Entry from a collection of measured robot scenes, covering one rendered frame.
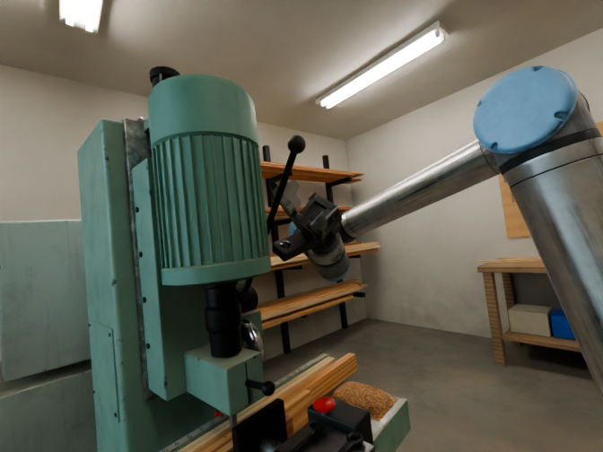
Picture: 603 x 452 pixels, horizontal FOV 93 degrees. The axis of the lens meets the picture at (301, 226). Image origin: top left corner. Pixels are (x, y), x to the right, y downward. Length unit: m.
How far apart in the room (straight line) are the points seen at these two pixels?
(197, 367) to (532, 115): 0.62
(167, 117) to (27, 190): 2.36
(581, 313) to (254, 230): 0.46
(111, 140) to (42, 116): 2.30
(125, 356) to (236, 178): 0.40
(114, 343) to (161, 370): 0.12
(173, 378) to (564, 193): 0.65
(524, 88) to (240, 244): 0.45
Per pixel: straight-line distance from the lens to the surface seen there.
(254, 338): 0.67
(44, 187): 2.80
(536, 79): 0.52
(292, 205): 0.61
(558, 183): 0.50
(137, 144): 0.67
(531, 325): 3.19
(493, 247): 3.59
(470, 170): 0.69
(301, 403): 0.62
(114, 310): 0.65
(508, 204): 3.52
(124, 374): 0.67
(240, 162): 0.46
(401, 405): 0.69
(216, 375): 0.51
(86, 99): 3.05
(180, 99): 0.48
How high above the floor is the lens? 1.24
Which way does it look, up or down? 3 degrees up
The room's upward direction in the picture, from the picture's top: 6 degrees counter-clockwise
